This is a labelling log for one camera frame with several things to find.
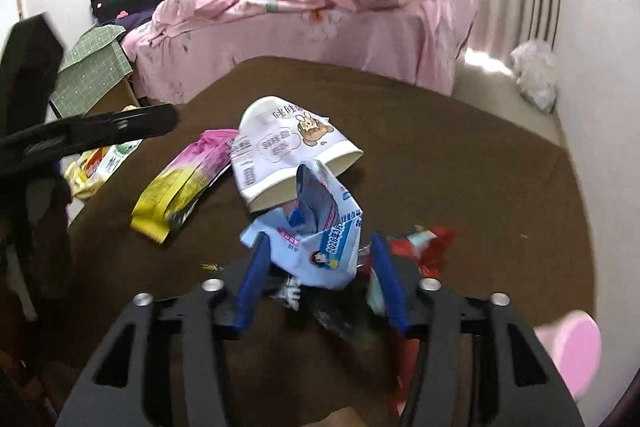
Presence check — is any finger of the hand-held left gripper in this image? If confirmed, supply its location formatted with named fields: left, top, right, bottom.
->
left=0, top=13, right=66, bottom=138
left=0, top=104, right=181, bottom=160

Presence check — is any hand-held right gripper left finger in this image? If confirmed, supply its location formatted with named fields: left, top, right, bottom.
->
left=55, top=239, right=273, bottom=427

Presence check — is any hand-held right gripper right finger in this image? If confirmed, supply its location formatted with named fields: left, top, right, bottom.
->
left=370, top=232, right=586, bottom=427

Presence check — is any black wrapper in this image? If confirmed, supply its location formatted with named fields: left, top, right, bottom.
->
left=280, top=277, right=391, bottom=344

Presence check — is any yellow plastic bag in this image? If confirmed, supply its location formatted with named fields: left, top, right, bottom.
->
left=64, top=104, right=143, bottom=201

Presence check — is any blue white wrapper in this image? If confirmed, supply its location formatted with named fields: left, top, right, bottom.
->
left=239, top=159, right=363, bottom=291

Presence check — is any pink yellow snack packet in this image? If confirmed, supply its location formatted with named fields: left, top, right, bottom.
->
left=131, top=129, right=240, bottom=244

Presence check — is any white printed paper cup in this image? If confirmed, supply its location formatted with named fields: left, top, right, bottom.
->
left=231, top=96, right=364, bottom=212

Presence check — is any green checked cloth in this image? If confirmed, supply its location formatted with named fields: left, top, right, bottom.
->
left=50, top=24, right=135, bottom=118

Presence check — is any brown tablecloth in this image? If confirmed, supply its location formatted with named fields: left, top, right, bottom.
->
left=65, top=56, right=601, bottom=427

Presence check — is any pink bottle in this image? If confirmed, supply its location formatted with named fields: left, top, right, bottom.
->
left=532, top=311, right=602, bottom=403

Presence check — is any pink floral bed sheet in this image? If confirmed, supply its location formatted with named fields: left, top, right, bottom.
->
left=122, top=2, right=476, bottom=104

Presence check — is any white plastic bag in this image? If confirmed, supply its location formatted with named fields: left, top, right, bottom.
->
left=510, top=39, right=558, bottom=114

